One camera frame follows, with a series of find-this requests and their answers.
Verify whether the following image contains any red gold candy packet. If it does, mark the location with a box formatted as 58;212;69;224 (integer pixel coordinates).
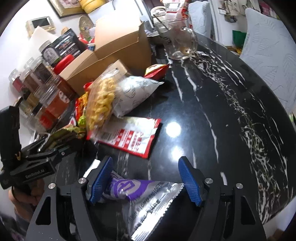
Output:
75;82;93;122

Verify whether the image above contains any black snack bag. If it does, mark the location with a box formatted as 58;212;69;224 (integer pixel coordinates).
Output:
52;29;81;58

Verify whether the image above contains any clear glass mug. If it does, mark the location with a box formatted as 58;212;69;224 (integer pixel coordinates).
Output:
154;18;198;60

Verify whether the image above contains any red white sachet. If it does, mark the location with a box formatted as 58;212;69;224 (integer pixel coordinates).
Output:
87;116;161;159

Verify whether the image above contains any white quilted chair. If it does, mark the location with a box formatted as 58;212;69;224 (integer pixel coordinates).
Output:
240;8;295;113

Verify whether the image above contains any white snack pouch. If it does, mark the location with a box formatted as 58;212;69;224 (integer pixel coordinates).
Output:
112;76;164;118

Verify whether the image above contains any dark-label jar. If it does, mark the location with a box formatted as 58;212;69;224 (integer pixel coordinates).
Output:
39;40;62;68

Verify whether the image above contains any red-filled clear jar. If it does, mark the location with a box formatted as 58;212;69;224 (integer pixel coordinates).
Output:
9;69;23;93

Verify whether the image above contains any framed picture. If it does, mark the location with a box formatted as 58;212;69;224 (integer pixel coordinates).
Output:
47;0;85;18

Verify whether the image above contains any red plastic container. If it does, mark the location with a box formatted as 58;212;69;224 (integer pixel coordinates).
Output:
53;54;75;75

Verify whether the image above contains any brown-filled clear jar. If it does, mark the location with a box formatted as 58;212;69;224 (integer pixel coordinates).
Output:
20;56;52;97

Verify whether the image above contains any wall intercom panel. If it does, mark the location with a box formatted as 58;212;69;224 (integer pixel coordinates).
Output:
26;16;56;37

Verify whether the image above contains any small red snack packet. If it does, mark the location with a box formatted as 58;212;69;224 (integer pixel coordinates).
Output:
144;64;169;80

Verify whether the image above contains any waffle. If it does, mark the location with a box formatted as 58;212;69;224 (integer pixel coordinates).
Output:
86;64;122;132

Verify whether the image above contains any purple silver snack packet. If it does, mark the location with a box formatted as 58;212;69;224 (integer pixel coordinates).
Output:
100;171;184;240

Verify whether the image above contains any brown cardboard box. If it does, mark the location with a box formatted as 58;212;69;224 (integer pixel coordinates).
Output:
59;17;152;96

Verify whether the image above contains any left hand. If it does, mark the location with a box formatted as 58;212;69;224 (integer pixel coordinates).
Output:
9;179;45;222

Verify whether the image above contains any orange-filled clear jar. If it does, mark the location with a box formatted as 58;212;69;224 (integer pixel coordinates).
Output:
34;84;70;119

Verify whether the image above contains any green gold cereal packet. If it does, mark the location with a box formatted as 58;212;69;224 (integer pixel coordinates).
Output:
40;125;86;151

